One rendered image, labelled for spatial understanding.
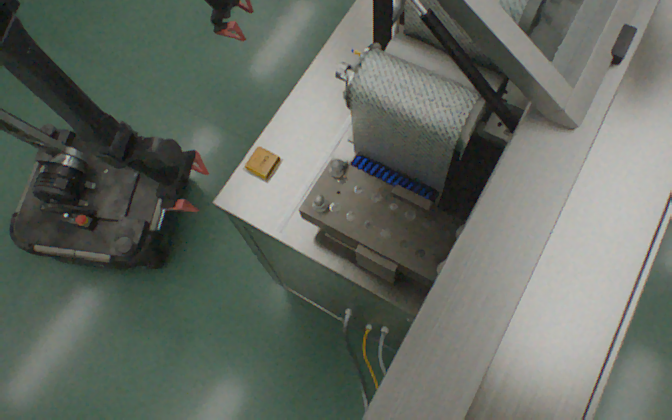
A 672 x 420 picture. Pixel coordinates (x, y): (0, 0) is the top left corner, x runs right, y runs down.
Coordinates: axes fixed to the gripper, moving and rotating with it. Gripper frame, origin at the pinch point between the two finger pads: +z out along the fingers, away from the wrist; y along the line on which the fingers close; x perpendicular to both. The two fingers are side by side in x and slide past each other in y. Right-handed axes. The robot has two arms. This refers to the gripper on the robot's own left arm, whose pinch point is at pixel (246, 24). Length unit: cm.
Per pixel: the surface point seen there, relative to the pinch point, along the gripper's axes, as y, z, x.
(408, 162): -39, 19, -44
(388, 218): -50, 24, -38
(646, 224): -62, 6, -91
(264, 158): -33.7, 15.5, -2.5
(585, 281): -72, 2, -84
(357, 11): 20.2, 26.2, -16.4
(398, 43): -17.4, 4.7, -46.4
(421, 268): -61, 28, -46
